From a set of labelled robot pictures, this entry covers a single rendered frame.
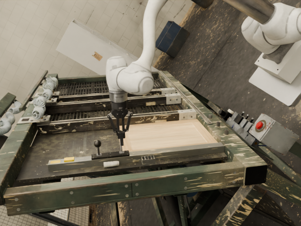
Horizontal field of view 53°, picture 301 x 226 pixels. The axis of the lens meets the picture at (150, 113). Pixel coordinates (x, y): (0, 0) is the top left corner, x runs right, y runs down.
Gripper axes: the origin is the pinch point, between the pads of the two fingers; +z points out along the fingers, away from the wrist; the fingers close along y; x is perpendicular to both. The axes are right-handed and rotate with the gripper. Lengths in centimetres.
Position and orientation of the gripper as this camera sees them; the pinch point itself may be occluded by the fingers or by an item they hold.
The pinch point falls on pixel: (121, 138)
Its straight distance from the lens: 156.5
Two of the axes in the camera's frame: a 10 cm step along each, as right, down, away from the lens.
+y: 9.8, -0.9, 1.5
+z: 0.3, 9.4, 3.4
